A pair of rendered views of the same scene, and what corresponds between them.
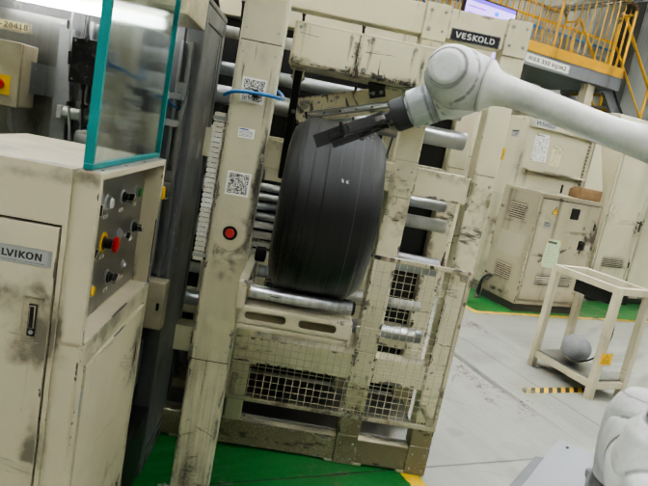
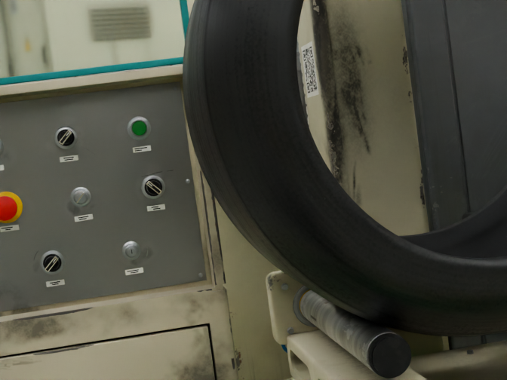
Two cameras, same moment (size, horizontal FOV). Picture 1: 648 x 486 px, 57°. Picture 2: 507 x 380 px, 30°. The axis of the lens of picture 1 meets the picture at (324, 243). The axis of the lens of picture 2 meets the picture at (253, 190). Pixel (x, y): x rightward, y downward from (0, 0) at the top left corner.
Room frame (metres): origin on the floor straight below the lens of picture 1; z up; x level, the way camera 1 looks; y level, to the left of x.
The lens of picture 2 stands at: (1.65, -1.05, 1.13)
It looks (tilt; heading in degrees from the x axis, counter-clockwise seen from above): 3 degrees down; 85
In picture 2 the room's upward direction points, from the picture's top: 8 degrees counter-clockwise
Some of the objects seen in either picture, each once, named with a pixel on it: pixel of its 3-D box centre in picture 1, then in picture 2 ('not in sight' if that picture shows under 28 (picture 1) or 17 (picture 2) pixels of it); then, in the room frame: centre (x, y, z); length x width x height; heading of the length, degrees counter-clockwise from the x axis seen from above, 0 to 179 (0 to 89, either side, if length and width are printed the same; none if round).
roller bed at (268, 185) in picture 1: (253, 217); not in sight; (2.34, 0.29, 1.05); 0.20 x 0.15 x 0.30; 93
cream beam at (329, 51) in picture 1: (374, 62); not in sight; (2.28, -0.06, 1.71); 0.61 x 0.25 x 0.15; 93
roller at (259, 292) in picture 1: (300, 299); (346, 326); (1.84, 0.04, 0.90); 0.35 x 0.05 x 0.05; 93
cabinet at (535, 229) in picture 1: (541, 250); not in sight; (6.45, -2.32, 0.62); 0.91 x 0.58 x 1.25; 116
